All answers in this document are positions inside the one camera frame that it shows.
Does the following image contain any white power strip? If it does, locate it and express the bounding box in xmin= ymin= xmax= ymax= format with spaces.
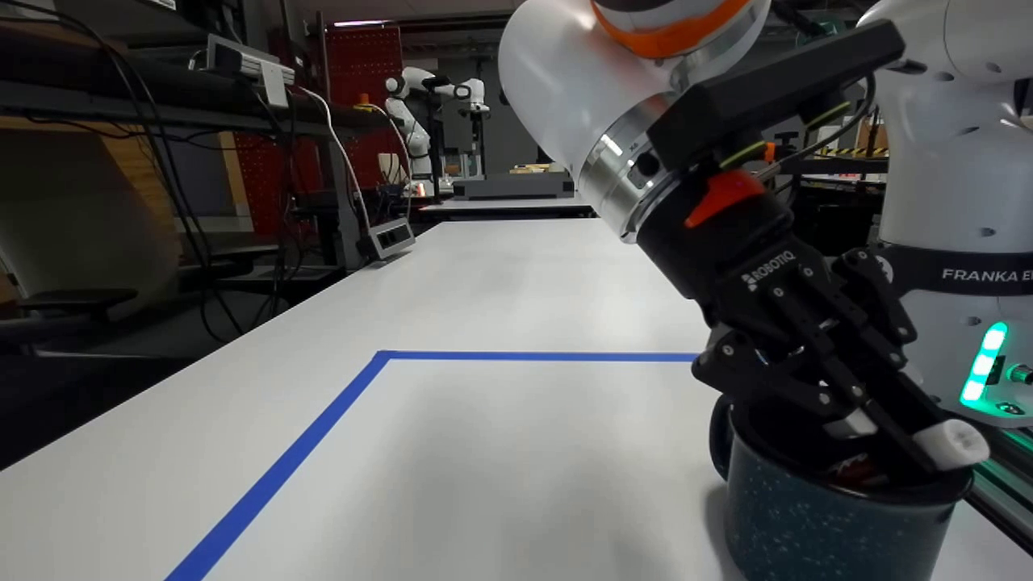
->
xmin=200 ymin=31 xmax=298 ymax=109

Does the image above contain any white cable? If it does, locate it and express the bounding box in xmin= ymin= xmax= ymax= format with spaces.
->
xmin=290 ymin=81 xmax=382 ymax=256

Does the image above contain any tan wooden board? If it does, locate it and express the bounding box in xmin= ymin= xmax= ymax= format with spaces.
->
xmin=0 ymin=109 xmax=186 ymax=317

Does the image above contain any aluminium rail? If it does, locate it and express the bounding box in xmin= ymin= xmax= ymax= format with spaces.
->
xmin=961 ymin=424 xmax=1033 ymax=551

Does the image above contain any grey work table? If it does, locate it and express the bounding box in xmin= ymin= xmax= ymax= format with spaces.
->
xmin=417 ymin=191 xmax=598 ymax=222

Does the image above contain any red cabinet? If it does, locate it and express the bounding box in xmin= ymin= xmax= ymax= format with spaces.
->
xmin=231 ymin=15 xmax=408 ymax=237

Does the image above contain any grey box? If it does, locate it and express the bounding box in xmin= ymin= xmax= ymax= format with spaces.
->
xmin=366 ymin=216 xmax=420 ymax=262

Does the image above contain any dark metal shelf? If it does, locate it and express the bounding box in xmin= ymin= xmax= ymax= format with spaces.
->
xmin=0 ymin=18 xmax=382 ymax=138

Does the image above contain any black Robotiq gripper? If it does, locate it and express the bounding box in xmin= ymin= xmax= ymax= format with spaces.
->
xmin=634 ymin=171 xmax=961 ymax=477

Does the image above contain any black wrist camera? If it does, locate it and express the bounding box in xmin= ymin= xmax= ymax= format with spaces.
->
xmin=641 ymin=18 xmax=906 ymax=171

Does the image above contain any blue tape line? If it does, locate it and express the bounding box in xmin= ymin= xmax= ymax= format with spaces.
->
xmin=162 ymin=346 xmax=705 ymax=581

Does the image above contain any black camera cable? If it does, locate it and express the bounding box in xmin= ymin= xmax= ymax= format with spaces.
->
xmin=739 ymin=90 xmax=882 ymax=174

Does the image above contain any dark blue speckled mug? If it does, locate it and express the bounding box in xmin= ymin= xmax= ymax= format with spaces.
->
xmin=707 ymin=391 xmax=977 ymax=581

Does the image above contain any black cable bundle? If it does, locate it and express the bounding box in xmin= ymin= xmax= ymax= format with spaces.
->
xmin=61 ymin=0 xmax=250 ymax=338

